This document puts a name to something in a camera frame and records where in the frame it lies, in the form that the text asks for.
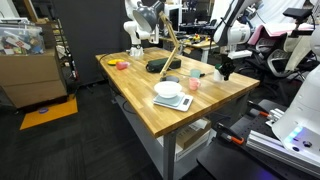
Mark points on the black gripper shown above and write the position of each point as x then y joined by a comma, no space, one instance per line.
228,63

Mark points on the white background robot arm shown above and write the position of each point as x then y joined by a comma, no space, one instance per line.
135,30

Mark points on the teal translucent cup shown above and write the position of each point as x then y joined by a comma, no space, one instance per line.
195,73

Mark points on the pink mug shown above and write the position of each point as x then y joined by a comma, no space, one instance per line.
193,84

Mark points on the wooden background desk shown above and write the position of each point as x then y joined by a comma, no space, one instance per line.
203,44

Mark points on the black clamp with orange trigger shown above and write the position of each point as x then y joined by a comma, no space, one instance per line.
230,135
260,111

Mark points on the grey mesh office chair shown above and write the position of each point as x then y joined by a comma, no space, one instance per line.
276,65

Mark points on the pink cloth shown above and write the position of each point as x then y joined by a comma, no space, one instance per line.
256,35

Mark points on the white kitchen scale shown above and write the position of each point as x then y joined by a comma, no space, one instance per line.
178,102

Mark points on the white bowl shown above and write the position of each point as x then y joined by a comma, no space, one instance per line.
167,88

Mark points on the dark green zip case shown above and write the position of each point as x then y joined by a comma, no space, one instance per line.
163,64

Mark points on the cardboard box with label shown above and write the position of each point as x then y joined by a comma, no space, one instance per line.
191,135

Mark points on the pink plastic toy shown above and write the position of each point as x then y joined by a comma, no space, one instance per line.
122,65

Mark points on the yellow plate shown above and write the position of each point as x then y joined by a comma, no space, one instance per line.
115,61

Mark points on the black partition panel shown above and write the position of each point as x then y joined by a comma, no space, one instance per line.
93,33

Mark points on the cluttered metal rack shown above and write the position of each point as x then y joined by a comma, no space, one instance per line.
65,53

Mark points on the orange floor mat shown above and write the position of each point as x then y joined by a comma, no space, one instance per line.
50,115

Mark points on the purple disc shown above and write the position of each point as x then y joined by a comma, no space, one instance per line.
43,110

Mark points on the brown cardboard cabinet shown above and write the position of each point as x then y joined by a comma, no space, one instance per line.
30,76

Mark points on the clear plastic bin of toys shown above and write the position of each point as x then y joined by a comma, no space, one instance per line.
20,40

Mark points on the aluminium extrusion rail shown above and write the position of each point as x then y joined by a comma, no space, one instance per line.
266,141
275,115

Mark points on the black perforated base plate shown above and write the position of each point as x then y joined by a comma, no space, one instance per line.
226,160

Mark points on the black camera on stand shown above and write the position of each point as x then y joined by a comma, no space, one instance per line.
296,13

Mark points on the grey metal table frame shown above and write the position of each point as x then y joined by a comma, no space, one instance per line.
169,156

